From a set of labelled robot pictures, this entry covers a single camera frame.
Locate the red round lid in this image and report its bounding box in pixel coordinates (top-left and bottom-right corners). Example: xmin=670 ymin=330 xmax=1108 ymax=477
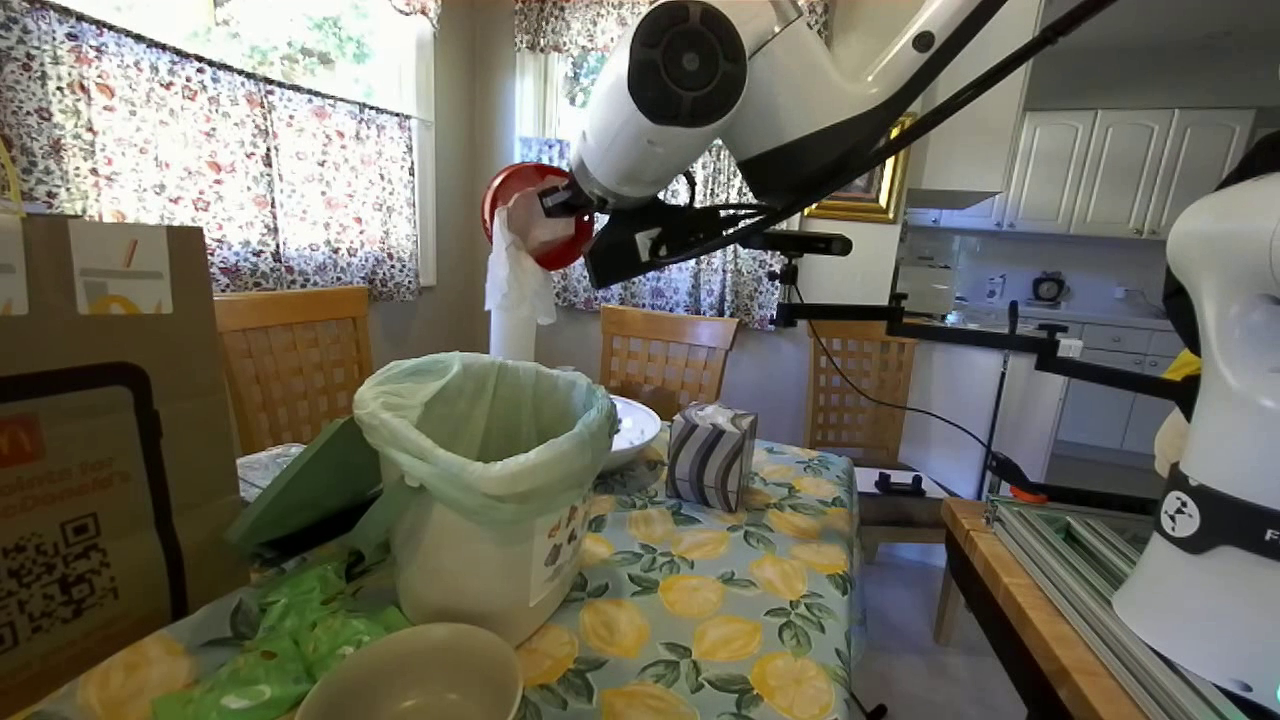
xmin=481 ymin=162 xmax=598 ymax=273

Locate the white napkin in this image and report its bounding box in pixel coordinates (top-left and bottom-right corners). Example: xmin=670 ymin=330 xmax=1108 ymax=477
xmin=484 ymin=188 xmax=578 ymax=328

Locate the white bin with green bag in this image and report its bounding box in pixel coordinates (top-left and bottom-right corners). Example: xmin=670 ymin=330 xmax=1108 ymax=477
xmin=351 ymin=351 xmax=621 ymax=648

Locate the green bin lid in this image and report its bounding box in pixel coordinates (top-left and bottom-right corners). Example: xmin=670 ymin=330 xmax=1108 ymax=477
xmin=224 ymin=414 xmax=387 ymax=553

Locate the white paper towel roll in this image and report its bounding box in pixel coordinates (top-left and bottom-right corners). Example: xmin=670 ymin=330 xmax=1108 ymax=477
xmin=488 ymin=305 xmax=540 ymax=363

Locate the floral curtain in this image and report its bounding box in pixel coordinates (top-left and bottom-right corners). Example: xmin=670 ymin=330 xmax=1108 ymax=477
xmin=514 ymin=0 xmax=833 ymax=332
xmin=0 ymin=0 xmax=422 ymax=303

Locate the wooden chair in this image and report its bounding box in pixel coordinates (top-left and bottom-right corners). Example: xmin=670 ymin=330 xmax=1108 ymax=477
xmin=804 ymin=319 xmax=919 ymax=468
xmin=213 ymin=286 xmax=374 ymax=458
xmin=599 ymin=304 xmax=742 ymax=422

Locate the white plate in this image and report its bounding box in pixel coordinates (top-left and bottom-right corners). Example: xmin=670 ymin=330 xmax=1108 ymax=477
xmin=598 ymin=394 xmax=664 ymax=473

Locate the striped tissue box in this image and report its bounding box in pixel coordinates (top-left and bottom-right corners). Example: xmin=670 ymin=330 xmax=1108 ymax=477
xmin=666 ymin=401 xmax=759 ymax=514

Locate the gold framed picture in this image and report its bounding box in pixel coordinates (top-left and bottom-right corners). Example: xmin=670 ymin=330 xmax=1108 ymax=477
xmin=803 ymin=112 xmax=918 ymax=225

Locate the lemon print tablecloth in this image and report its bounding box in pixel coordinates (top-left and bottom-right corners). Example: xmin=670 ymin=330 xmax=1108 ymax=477
xmin=18 ymin=438 xmax=869 ymax=720

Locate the small wooden bench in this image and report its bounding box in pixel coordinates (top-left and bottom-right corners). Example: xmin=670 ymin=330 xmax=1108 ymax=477
xmin=853 ymin=464 xmax=953 ymax=564

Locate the beige bowl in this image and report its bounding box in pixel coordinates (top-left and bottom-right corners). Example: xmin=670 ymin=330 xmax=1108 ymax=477
xmin=294 ymin=621 xmax=525 ymax=720

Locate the heap of green packets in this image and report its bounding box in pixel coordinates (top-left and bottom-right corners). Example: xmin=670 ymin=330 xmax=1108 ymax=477
xmin=150 ymin=556 xmax=413 ymax=720

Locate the orange and black clamp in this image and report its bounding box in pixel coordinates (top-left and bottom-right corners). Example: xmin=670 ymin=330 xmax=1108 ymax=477
xmin=988 ymin=449 xmax=1050 ymax=506

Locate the brown paper bag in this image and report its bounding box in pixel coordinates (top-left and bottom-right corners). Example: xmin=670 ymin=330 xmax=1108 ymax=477
xmin=0 ymin=140 xmax=249 ymax=717

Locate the row of white base cabinets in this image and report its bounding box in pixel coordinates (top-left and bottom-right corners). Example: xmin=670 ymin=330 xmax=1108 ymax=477
xmin=1030 ymin=318 xmax=1189 ymax=458

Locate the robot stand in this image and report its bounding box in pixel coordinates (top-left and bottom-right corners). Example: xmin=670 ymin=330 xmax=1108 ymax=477
xmin=933 ymin=494 xmax=1257 ymax=720

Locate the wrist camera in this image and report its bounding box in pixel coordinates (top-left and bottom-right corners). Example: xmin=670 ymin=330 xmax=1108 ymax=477
xmin=584 ymin=200 xmax=773 ymax=292

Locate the camera on mount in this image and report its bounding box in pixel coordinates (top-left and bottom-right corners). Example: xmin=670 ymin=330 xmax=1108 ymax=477
xmin=739 ymin=229 xmax=1199 ymax=413

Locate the black cable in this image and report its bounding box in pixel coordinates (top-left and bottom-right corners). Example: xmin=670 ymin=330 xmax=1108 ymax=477
xmin=788 ymin=280 xmax=1006 ymax=473

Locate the row of white wall cabinets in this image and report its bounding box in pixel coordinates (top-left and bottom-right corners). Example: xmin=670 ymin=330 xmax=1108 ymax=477
xmin=904 ymin=107 xmax=1258 ymax=242

